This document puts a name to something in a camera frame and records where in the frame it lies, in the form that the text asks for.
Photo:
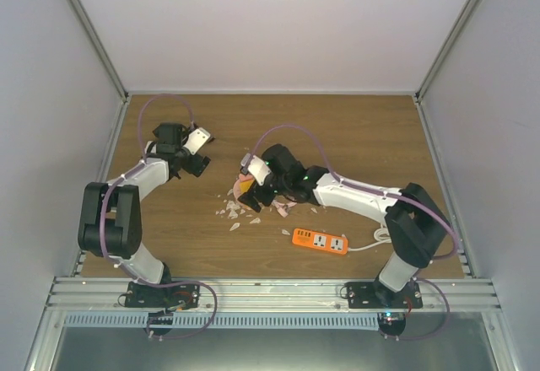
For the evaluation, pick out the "grey slotted cable duct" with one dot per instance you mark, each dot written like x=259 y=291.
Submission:
x=194 y=320

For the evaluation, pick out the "yellow cube socket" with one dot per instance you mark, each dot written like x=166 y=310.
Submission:
x=246 y=185

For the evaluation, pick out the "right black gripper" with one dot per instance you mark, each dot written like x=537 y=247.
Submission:
x=248 y=199

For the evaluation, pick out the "orange power strip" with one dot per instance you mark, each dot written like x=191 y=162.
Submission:
x=319 y=241

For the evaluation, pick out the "left aluminium corner post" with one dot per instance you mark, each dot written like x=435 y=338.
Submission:
x=99 y=49

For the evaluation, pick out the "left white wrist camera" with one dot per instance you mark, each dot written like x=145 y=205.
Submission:
x=196 y=140

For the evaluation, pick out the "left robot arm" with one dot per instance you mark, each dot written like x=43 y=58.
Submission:
x=111 y=225

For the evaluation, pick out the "right aluminium corner post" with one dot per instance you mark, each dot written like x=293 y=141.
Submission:
x=467 y=11

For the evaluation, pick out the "pink round socket base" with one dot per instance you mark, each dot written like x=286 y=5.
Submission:
x=236 y=189

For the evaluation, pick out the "aluminium corner post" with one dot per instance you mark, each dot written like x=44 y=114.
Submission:
x=99 y=49
x=467 y=11

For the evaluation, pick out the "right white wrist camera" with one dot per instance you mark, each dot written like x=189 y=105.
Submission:
x=256 y=167

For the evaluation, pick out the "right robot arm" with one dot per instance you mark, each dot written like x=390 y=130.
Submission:
x=415 y=225

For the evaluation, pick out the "aluminium rail front frame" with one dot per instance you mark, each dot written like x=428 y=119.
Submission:
x=277 y=295

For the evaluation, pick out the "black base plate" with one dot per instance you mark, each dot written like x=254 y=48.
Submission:
x=373 y=295
x=173 y=298

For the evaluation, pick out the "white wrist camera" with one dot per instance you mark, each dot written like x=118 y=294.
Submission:
x=256 y=167
x=196 y=140

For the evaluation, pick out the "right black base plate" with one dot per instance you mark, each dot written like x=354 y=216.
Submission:
x=373 y=295

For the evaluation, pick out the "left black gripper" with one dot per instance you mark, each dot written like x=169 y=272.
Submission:
x=192 y=167

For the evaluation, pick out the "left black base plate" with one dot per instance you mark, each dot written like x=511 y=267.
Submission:
x=173 y=298

